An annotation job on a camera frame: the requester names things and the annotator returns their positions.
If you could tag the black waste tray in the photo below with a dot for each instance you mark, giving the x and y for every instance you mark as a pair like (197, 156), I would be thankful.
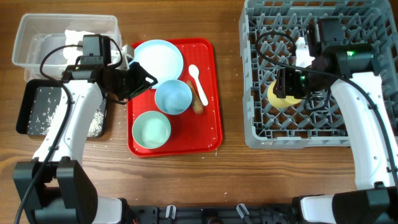
(39, 104)

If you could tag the white plastic spoon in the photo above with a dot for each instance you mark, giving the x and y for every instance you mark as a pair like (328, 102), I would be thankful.
(194, 73)

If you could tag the light blue bowl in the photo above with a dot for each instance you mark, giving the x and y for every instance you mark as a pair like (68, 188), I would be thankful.
(173, 97)

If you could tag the red serving tray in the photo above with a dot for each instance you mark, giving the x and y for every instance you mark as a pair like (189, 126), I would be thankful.
(190, 132)

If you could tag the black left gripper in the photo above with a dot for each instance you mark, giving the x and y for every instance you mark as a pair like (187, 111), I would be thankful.
(141, 83)

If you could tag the white tissue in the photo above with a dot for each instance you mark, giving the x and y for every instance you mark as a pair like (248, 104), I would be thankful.
(73, 38)

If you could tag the pale green bowl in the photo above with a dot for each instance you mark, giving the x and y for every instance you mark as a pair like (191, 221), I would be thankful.
(151, 130)

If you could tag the clear plastic bin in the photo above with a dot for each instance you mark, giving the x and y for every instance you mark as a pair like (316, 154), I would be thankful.
(39, 34)

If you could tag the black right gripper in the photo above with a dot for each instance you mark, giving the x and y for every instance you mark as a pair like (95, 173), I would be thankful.
(285, 84)

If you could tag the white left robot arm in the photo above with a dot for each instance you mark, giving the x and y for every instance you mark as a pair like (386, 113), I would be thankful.
(53, 186)

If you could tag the yellow plastic cup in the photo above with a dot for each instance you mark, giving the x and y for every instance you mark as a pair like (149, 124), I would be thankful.
(280, 102)

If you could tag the large light blue plate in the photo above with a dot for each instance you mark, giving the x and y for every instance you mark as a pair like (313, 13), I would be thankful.
(160, 58)

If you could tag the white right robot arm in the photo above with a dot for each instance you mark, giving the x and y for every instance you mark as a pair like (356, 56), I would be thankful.
(351, 74)

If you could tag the grey dishwasher rack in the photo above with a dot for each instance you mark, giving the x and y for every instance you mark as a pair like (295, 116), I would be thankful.
(316, 123)

